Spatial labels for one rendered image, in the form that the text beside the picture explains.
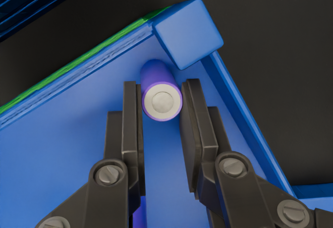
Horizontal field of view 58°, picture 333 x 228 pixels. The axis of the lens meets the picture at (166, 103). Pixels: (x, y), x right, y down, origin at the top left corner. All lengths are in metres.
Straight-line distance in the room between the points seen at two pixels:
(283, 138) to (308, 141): 0.06
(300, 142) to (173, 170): 0.55
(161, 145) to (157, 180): 0.03
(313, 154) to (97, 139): 0.62
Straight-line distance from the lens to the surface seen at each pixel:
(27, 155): 0.22
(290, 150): 0.73
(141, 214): 0.20
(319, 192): 0.78
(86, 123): 0.20
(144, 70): 0.17
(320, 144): 0.76
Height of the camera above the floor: 0.59
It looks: 73 degrees down
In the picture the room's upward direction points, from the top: 163 degrees clockwise
